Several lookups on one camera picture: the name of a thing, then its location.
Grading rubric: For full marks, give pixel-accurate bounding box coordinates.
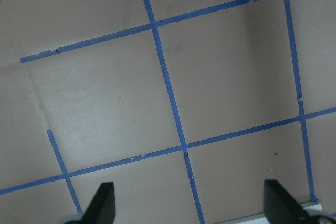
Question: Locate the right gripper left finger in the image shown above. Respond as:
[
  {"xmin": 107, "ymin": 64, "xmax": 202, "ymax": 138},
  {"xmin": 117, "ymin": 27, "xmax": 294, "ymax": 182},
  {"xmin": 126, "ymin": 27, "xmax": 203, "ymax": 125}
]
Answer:
[{"xmin": 79, "ymin": 182, "xmax": 116, "ymax": 224}]

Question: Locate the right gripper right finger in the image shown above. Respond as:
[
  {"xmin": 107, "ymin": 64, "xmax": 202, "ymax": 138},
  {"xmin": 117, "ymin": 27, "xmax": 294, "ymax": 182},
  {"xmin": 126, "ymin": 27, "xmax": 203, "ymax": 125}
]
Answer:
[{"xmin": 264, "ymin": 179, "xmax": 310, "ymax": 224}]

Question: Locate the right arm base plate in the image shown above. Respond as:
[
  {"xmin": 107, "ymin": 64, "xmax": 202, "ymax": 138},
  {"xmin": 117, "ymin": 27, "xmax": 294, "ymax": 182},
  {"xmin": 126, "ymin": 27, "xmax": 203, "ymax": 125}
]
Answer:
[{"xmin": 222, "ymin": 200, "xmax": 322, "ymax": 223}]

